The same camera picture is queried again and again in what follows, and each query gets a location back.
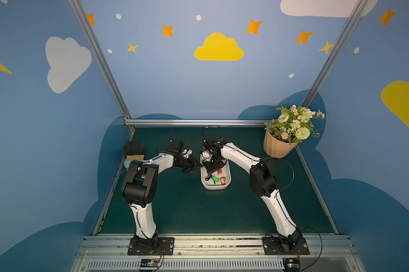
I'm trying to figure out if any black tag key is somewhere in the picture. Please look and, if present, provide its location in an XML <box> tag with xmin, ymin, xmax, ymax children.
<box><xmin>205</xmin><ymin>174</ymin><xmax>213</xmax><ymax>181</ymax></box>

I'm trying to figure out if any green tag key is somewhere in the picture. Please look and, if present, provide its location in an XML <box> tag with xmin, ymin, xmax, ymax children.
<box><xmin>212</xmin><ymin>176</ymin><xmax>220</xmax><ymax>184</ymax></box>

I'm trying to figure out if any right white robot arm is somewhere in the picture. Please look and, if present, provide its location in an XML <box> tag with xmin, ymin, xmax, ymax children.
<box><xmin>202</xmin><ymin>137</ymin><xmax>303</xmax><ymax>251</ymax></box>

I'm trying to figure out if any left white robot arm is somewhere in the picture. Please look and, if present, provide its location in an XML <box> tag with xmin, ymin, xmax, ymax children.
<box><xmin>121</xmin><ymin>150</ymin><xmax>202</xmax><ymax>240</ymax></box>

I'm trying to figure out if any white plastic storage box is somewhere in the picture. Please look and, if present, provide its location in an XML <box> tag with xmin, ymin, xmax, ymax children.
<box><xmin>200</xmin><ymin>155</ymin><xmax>232</xmax><ymax>190</ymax></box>

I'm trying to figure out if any pink faceted flower pot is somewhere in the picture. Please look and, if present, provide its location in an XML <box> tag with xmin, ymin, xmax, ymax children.
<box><xmin>263</xmin><ymin>131</ymin><xmax>297</xmax><ymax>159</ymax></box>

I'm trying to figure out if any artificial flower bouquet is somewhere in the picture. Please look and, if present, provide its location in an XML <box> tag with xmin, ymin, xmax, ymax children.
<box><xmin>265</xmin><ymin>105</ymin><xmax>326</xmax><ymax>144</ymax></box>

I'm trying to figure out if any left controller board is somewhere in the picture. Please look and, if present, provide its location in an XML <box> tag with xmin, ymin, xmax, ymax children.
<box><xmin>139</xmin><ymin>259</ymin><xmax>159</xmax><ymax>269</ymax></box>

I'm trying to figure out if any controller board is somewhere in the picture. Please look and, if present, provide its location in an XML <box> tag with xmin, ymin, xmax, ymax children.
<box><xmin>139</xmin><ymin>259</ymin><xmax>159</xmax><ymax>269</ymax></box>
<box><xmin>283</xmin><ymin>258</ymin><xmax>301</xmax><ymax>272</ymax></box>

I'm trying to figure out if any right controller board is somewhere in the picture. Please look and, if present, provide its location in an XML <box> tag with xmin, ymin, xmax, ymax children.
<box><xmin>283</xmin><ymin>258</ymin><xmax>301</xmax><ymax>272</ymax></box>

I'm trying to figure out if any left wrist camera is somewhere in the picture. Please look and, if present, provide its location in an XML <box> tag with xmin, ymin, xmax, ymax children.
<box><xmin>166</xmin><ymin>139</ymin><xmax>193</xmax><ymax>158</ymax></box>

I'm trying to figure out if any horizontal aluminium frame rail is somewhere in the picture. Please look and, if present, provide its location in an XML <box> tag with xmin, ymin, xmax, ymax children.
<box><xmin>124</xmin><ymin>119</ymin><xmax>269</xmax><ymax>127</ymax></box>

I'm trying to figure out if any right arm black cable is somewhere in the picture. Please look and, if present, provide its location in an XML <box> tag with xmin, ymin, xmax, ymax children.
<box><xmin>260</xmin><ymin>157</ymin><xmax>295</xmax><ymax>192</ymax></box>

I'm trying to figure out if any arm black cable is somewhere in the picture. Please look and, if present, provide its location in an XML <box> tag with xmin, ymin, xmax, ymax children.
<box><xmin>112</xmin><ymin>168</ymin><xmax>129</xmax><ymax>206</ymax></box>
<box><xmin>260</xmin><ymin>157</ymin><xmax>295</xmax><ymax>192</ymax></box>

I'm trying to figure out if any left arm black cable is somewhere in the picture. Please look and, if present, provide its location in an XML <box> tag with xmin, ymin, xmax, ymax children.
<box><xmin>112</xmin><ymin>168</ymin><xmax>129</xmax><ymax>206</ymax></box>

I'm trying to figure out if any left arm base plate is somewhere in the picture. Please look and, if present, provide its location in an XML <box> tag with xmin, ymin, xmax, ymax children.
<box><xmin>127</xmin><ymin>237</ymin><xmax>175</xmax><ymax>256</ymax></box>

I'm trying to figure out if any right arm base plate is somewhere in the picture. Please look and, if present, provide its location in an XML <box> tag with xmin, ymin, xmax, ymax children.
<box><xmin>262</xmin><ymin>236</ymin><xmax>310</xmax><ymax>256</ymax></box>

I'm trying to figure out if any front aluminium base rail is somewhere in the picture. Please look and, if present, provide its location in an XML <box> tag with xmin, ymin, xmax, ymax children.
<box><xmin>71</xmin><ymin>233</ymin><xmax>365</xmax><ymax>272</ymax></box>

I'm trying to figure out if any left aluminium frame post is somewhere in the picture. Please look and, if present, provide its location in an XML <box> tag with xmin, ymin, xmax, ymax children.
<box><xmin>68</xmin><ymin>0</ymin><xmax>136</xmax><ymax>137</ymax></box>

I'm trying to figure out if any aluminium frame post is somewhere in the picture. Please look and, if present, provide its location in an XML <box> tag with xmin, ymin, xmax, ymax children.
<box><xmin>302</xmin><ymin>0</ymin><xmax>369</xmax><ymax>108</ymax></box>
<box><xmin>68</xmin><ymin>0</ymin><xmax>136</xmax><ymax>137</ymax></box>

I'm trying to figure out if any right aluminium frame post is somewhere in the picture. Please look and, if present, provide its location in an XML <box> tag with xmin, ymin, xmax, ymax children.
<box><xmin>302</xmin><ymin>0</ymin><xmax>369</xmax><ymax>108</ymax></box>

